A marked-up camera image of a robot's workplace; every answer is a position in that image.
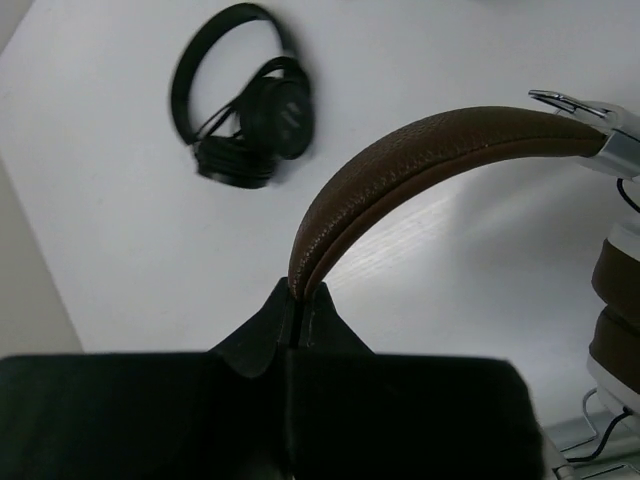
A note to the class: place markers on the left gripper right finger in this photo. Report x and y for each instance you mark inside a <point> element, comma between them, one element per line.
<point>355,414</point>

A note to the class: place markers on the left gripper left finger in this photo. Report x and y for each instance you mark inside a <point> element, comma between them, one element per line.
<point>169,415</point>

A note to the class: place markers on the brown silver headphones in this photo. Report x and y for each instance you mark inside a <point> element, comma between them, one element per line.
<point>604,136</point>

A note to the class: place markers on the left black folded headphones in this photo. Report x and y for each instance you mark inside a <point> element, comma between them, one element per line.
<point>271,119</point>

